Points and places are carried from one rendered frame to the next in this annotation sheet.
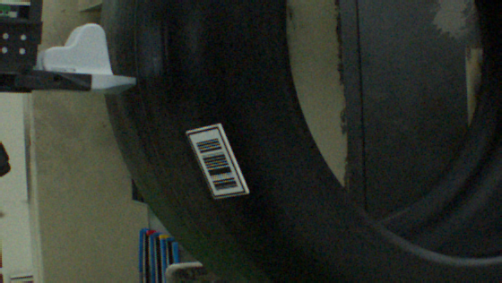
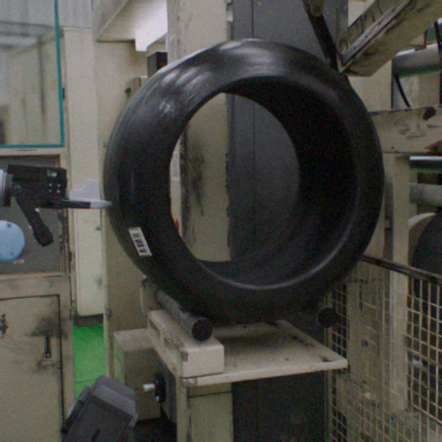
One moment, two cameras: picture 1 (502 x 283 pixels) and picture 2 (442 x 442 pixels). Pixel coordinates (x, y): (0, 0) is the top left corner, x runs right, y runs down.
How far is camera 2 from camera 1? 0.50 m
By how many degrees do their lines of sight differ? 6
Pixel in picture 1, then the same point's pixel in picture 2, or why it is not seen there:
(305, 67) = (209, 186)
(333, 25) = (224, 166)
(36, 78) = (64, 204)
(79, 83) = (84, 205)
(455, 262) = (246, 287)
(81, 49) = (85, 191)
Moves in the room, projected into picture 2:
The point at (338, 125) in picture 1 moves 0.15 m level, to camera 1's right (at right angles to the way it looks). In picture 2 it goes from (224, 213) to (283, 212)
